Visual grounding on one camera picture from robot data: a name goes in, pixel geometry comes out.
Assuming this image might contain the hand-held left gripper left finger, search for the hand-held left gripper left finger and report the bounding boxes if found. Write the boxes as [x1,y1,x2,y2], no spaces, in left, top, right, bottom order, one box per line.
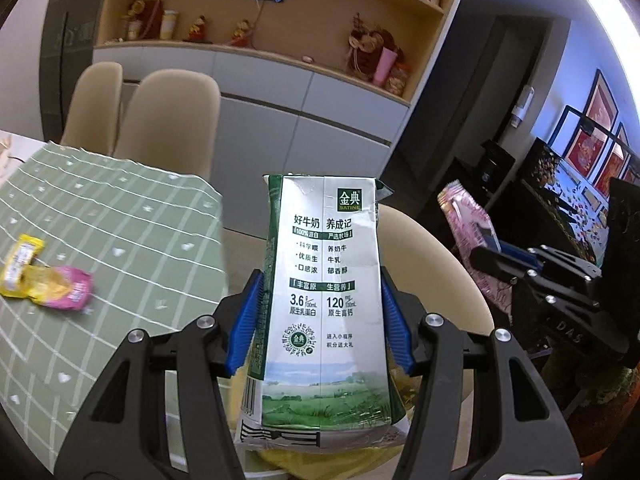
[52,269,267,480]

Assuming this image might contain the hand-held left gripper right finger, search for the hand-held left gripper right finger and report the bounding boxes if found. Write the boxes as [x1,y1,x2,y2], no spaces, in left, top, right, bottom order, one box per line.
[380,266,585,480]

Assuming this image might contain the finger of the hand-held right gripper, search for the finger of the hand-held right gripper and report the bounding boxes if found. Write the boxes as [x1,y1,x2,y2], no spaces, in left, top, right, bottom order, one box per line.
[497,240,608,282]
[467,246,543,285]

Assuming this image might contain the light pink snack packet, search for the light pink snack packet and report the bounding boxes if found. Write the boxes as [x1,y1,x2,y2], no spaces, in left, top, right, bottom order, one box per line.
[436,180,516,321]

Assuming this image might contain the white green milk carton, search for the white green milk carton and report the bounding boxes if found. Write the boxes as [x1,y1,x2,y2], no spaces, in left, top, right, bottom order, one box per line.
[235,174,413,448]

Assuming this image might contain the colourful dark painting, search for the colourful dark painting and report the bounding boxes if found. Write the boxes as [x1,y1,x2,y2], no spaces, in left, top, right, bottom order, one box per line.
[517,137,616,271]

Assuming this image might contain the black appliance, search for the black appliance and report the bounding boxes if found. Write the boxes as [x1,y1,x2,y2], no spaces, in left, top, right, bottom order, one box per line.
[480,140,516,196]

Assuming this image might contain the green checked tablecloth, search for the green checked tablecloth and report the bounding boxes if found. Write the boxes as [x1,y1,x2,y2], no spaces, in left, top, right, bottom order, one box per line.
[0,140,228,431]

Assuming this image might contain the pink yellow chips packet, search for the pink yellow chips packet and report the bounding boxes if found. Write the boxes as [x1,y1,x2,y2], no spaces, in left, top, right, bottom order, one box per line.
[22,265,95,312]

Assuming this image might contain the clear snack jar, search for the clear snack jar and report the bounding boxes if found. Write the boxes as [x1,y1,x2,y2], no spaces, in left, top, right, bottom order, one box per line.
[385,62,410,96]

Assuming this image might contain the white wooden sideboard cabinet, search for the white wooden sideboard cabinet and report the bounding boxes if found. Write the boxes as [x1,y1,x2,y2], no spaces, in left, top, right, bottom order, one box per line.
[92,0,476,196]

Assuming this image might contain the pink bottle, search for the pink bottle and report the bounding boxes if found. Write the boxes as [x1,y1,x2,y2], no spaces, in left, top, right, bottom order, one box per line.
[372,49,398,86]

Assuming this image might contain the yellow red wafer packet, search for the yellow red wafer packet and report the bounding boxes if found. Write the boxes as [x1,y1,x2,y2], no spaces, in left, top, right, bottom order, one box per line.
[0,234,46,298]

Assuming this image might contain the brown red doll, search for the brown red doll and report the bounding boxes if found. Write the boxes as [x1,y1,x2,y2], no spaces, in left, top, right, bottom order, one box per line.
[346,12,401,83]

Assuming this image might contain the red gold figurine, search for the red gold figurine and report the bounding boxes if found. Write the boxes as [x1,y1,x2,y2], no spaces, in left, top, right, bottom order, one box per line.
[230,19,253,47]
[120,0,166,43]
[182,15,213,43]

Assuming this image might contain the black door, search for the black door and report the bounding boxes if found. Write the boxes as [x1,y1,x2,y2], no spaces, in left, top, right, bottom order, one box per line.
[37,0,118,133]

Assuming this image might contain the white wall device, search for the white wall device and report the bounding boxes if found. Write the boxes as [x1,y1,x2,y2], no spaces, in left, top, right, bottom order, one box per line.
[511,86,536,128]

